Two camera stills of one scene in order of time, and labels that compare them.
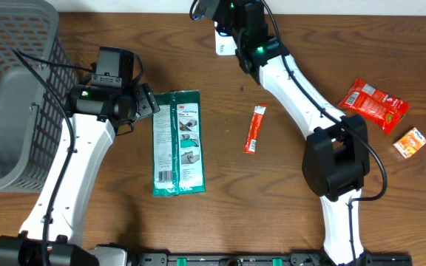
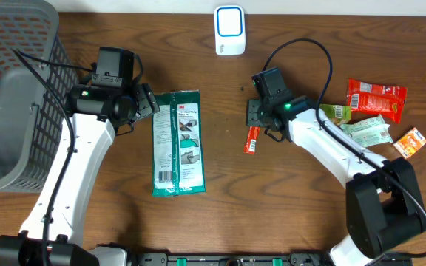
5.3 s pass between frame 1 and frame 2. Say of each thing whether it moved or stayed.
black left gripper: stayed
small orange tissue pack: stayed
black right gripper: moved
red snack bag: moved
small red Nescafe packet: stayed
